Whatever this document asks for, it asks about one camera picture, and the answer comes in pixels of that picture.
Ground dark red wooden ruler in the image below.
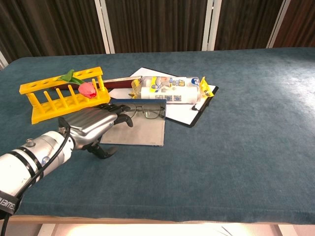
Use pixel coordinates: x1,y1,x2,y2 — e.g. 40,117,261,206
53,75,143,90

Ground white partition frame post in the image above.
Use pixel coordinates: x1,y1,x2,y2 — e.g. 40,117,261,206
94,0,116,54
201,0,221,51
0,50,9,71
266,0,291,49

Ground clear packet with yellow items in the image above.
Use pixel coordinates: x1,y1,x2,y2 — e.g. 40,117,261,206
130,75,214,105

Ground yellow test tube rack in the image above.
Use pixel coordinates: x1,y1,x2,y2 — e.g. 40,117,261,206
19,66,111,124

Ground white paper sheet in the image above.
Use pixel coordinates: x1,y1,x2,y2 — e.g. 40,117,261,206
109,67,217,126

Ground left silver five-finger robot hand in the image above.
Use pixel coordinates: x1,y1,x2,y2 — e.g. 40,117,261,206
58,103,134,160

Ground pink artificial tulip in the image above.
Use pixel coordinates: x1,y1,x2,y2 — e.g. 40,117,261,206
61,69,98,100

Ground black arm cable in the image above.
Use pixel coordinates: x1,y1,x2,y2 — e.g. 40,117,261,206
0,117,71,236

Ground dark blue box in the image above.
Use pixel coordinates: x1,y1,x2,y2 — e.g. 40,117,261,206
99,98,167,148

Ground black-framed eyeglasses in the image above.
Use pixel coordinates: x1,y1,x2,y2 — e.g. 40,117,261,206
120,103,166,120

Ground white board with black edge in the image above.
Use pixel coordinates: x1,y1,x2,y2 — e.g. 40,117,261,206
108,67,219,128

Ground blue tablecloth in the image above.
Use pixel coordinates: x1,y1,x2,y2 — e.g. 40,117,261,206
0,47,315,225

